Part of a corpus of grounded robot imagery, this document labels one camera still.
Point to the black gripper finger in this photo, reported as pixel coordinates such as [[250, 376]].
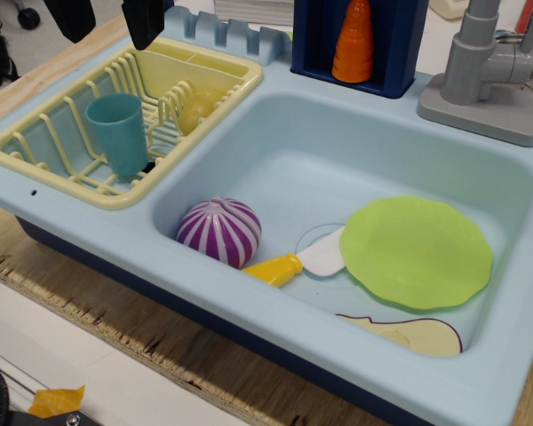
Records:
[[144, 19], [75, 18]]

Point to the cream yellow drying rack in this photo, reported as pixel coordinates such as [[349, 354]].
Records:
[[54, 145]]

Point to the teal plastic cup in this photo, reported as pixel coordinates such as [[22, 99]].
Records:
[[117, 123]]

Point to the light blue toy sink unit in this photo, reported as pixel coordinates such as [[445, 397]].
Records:
[[305, 155]]

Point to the red cup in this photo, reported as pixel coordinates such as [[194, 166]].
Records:
[[524, 18]]

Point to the black chair wheel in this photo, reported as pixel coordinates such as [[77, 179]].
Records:
[[28, 18]]

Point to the yellow toy lemon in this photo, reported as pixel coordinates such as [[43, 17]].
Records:
[[198, 106]]

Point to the orange toy carrot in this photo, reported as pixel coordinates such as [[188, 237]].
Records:
[[354, 54]]

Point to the purple striped toy onion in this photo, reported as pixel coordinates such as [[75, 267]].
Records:
[[222, 228]]

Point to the dark blue holder box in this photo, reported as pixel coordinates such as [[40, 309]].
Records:
[[397, 32]]

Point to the grey toy faucet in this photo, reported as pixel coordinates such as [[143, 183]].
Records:
[[478, 90]]

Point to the green plastic plate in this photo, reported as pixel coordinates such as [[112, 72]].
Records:
[[417, 253]]

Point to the yellow tape piece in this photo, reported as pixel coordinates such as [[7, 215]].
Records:
[[49, 403]]

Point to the toy eggplant slice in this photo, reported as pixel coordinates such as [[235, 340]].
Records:
[[430, 337]]

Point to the yellow handled toy knife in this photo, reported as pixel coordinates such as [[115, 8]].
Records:
[[322, 258]]

